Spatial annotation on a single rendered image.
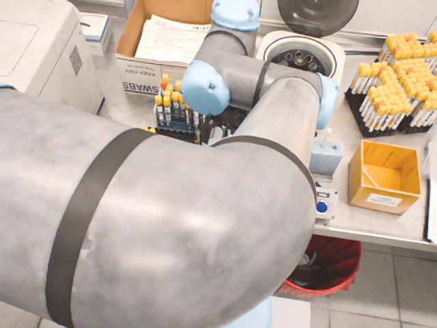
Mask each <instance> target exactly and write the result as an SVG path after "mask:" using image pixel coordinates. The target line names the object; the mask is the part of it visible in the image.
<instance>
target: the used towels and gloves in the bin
mask: <svg viewBox="0 0 437 328"><path fill-rule="evenodd" d="M316 256H317V254H316V251H314V253H313V256H312V258H311V260H310V261H309V256H308V255H307V254H306V253H304V256H303V257H302V259H301V260H300V262H299V263H298V265H297V267H296V268H295V269H294V271H293V272H291V274H290V275H289V276H288V277H287V279H288V278H289V277H292V278H293V282H294V284H295V285H297V286H306V285H309V286H312V285H314V284H312V282H314V281H315V280H316V279H317V278H318V276H315V275H317V273H319V272H320V265H319V266H313V267H310V266H311V265H312V264H313V262H314V261H315V259H316ZM316 269H319V270H317V271H314V270H316Z"/></svg>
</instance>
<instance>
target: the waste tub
mask: <svg viewBox="0 0 437 328"><path fill-rule="evenodd" d="M363 165H364V166H365V167H366V168H367V170H366V171H367V173H368V174H369V175H370V176H371V178H372V179H373V180H374V181H375V183H376V184H377V186H378V187H376V186H375V185H374V184H373V182H372V181H371V180H370V179H369V177H368V176H367V174H366V173H365V172H363ZM421 197H423V190H422V182H421V175H420V168H419V153H418V149H417V148H409V147H405V146H397V145H393V144H389V143H381V142H377V141H370V140H365V139H361V142H360V144H359V145H358V147H357V149H356V151H355V153H354V155H353V156H352V158H351V159H350V162H349V174H348V205H350V206H356V207H360V208H368V209H372V210H378V211H382V212H387V213H390V214H394V215H401V216H402V215H403V214H404V213H405V212H406V211H407V210H408V209H409V208H410V207H411V206H412V205H413V204H414V203H415V202H416V201H417V200H418V199H419V198H421Z"/></svg>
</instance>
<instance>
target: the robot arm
mask: <svg viewBox="0 0 437 328"><path fill-rule="evenodd" d="M211 20H212V25H211V28H210V30H208V32H207V34H206V36H205V38H204V39H203V43H202V44H201V46H200V47H199V50H198V51H197V53H196V55H195V56H194V58H193V60H192V61H191V62H190V63H189V65H188V66H187V70H186V72H185V74H184V76H183V79H182V82H181V84H180V91H179V93H180V94H181V96H182V98H183V101H184V102H185V103H186V105H187V106H188V107H189V108H191V109H192V110H193V111H195V112H197V113H199V114H201V115H206V120H205V122H204V123H203V126H202V130H201V146H200V145H195V144H191V143H187V142H184V141H180V140H178V139H175V138H172V137H168V136H165V135H161V134H158V133H153V132H151V131H147V130H144V129H142V128H137V127H134V126H131V125H127V124H124V123H121V122H116V121H114V120H110V119H107V118H103V117H100V116H98V115H94V114H91V113H88V112H86V111H82V110H79V109H75V108H72V107H68V106H65V105H61V104H59V103H56V102H52V101H49V100H44V99H42V98H40V97H37V96H33V95H30V94H26V93H24V92H19V91H18V90H17V89H16V88H15V87H13V86H12V85H8V83H2V82H0V301H2V302H4V303H7V304H9V305H12V306H14V307H16V308H20V309H22V310H24V311H26V312H29V313H32V314H35V315H37V316H40V317H42V318H45V319H47V320H50V321H53V322H54V323H57V324H58V325H61V326H64V327H67V328H270V326H271V318H272V307H271V302H270V298H269V297H270V296H271V295H272V294H273V292H274V291H275V290H276V289H277V288H278V287H279V286H280V285H281V284H282V283H283V282H284V281H285V280H286V279H287V277H288V276H289V275H290V274H291V272H293V271H294V269H295V268H296V267H297V265H298V263H299V262H300V260H301V259H302V257H303V256H304V253H305V251H306V249H307V246H308V244H309V241H310V240H311V237H312V234H313V230H314V227H315V217H316V209H317V199H318V197H317V190H316V186H315V181H314V179H313V176H312V174H311V172H310V170H309V164H310V159H311V152H312V147H313V140H314V135H315V130H316V129H318V130H322V129H324V128H325V127H326V126H327V124H328V122H329V120H330V117H331V114H333V111H334V108H335V104H336V101H337V97H338V93H339V83H338V82H337V80H336V79H333V78H330V77H326V76H323V75H321V74H320V73H318V72H314V73H312V72H307V71H305V70H300V69H297V68H292V67H288V66H283V65H281V64H276V63H272V62H269V61H264V60H261V59H256V58H254V55H255V45H256V39H257V30H258V28H259V4H258V2H257V0H215V1H214V3H213V6H212V13H211ZM215 122H216V123H219V124H221V125H223V126H225V127H226V128H227V129H229V130H230V131H231V132H230V134H232V135H231V136H228V137H225V138H224V139H222V136H223V130H222V128H221V127H219V126H215V124H216V123H215Z"/></svg>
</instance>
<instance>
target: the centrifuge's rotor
mask: <svg viewBox="0 0 437 328"><path fill-rule="evenodd" d="M271 62H272V63H276V64H281V65H283V66H288V67H292V68H297V69H300V70H305V71H307V72H312V73H314V72H318V73H320V74H321V75H323V76H325V69H324V66H323V64H322V63H321V62H320V61H319V60H318V59H317V58H316V57H315V56H314V55H313V54H311V53H309V52H307V51H303V50H297V49H295V50H289V51H286V52H283V53H280V54H278V55H277V56H276V57H274V58H273V60H272V61H271Z"/></svg>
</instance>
